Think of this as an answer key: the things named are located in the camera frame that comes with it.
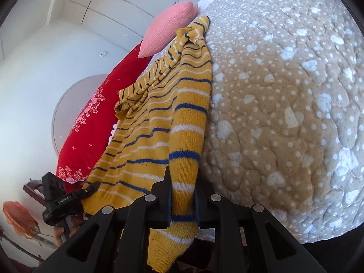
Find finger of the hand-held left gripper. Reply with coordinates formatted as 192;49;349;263
81;181;102;200

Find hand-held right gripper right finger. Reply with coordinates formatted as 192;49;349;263
194;173;327;273

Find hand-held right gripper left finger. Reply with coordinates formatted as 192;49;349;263
33;166;174;273

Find yellow striped knit sweater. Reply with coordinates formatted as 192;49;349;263
81;15;214;272

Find person's left hand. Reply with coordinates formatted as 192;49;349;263
53;225;70;247

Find red embroidered long pillow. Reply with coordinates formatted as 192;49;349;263
56;41;154;183

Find round white headboard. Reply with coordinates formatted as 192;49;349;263
52;74;114;154

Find beige heart-print quilt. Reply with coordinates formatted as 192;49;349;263
196;0;364;243

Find pink knit pillow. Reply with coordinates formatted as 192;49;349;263
138;2;199;58

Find white glossy wardrobe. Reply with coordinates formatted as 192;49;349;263
48;0;238;52

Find orange tree wall picture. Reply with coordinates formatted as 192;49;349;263
0;201;57;263

